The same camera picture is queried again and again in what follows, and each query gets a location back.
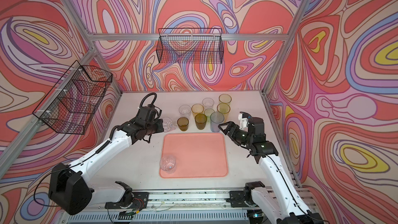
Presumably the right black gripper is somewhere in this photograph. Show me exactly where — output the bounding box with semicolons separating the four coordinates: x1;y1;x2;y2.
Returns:
218;121;254;146

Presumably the clear glass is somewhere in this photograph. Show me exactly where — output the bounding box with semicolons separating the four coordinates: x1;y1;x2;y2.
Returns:
160;155;177;174
202;97;215;109
179;105;191;119
162;117;176;132

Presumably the brown glass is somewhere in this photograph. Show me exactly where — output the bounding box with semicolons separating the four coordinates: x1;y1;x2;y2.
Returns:
177;117;189;132

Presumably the pink plastic tray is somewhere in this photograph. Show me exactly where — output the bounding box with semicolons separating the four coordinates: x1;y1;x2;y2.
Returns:
159;133;229;179

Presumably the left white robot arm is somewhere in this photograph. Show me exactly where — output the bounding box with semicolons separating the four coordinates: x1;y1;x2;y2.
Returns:
48;104;164;215

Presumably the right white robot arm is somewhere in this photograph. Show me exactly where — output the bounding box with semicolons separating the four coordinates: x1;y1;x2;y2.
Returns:
218;112;326;224

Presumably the blue tinted glass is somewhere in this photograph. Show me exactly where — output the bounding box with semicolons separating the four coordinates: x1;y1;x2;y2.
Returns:
210;112;224;133

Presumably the yellow green glass right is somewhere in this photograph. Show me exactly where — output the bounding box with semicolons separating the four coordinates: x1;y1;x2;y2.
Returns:
217;103;231;122

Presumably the light green glass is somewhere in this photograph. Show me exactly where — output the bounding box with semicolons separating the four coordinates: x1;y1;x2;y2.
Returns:
204;108;215;122

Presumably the olive glass front centre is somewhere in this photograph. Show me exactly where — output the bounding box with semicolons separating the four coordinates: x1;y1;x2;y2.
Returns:
195;114;207;130

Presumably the yellow glass back right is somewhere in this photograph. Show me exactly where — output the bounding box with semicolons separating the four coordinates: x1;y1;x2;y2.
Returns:
218;93;232;105

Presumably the amber glass middle row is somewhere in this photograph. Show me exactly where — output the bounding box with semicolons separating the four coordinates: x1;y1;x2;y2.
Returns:
191;104;204;117

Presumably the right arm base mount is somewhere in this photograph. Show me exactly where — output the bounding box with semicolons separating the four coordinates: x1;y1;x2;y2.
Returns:
226;190;257;207

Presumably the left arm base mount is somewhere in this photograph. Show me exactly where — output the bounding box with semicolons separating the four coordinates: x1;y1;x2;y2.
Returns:
105;192;149;211

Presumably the left black wire basket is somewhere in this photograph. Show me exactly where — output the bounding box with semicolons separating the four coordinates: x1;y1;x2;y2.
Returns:
32;61;113;135

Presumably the black wire basket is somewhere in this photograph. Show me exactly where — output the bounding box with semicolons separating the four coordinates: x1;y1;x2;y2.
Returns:
156;27;224;64
32;61;113;135

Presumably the back black wire basket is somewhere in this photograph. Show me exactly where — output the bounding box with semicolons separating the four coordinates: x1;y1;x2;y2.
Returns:
156;27;224;64

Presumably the aluminium front rail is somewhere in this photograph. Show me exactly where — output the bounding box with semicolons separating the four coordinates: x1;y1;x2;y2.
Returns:
57;188;269;224

